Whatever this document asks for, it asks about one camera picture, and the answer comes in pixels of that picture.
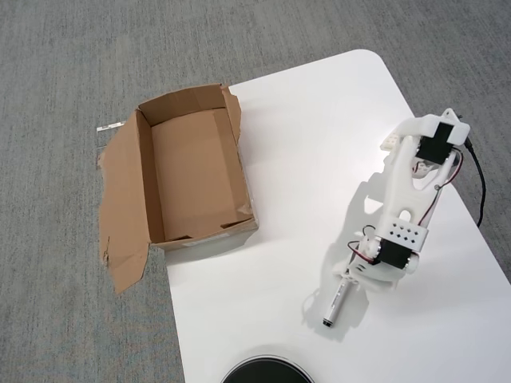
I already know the white gripper with slots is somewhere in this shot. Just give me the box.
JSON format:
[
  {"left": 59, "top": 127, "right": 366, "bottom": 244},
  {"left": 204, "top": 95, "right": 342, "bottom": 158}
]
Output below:
[{"left": 333, "top": 254, "right": 421, "bottom": 295}]

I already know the white marker pen black cap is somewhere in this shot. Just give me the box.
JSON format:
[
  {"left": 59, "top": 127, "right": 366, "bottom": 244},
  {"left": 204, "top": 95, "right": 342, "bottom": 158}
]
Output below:
[{"left": 322, "top": 278, "right": 352, "bottom": 329}]

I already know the open brown cardboard box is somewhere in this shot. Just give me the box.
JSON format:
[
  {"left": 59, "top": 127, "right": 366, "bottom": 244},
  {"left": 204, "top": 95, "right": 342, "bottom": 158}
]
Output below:
[{"left": 97, "top": 81, "right": 260, "bottom": 295}]

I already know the black round disc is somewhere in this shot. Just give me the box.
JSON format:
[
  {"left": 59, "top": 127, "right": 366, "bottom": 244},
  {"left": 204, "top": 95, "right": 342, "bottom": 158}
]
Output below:
[{"left": 220, "top": 345, "right": 316, "bottom": 383}]

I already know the black power cable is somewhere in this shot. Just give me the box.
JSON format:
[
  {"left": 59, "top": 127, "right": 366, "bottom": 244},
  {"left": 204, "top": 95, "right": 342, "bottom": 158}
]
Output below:
[{"left": 458, "top": 114, "right": 488, "bottom": 228}]

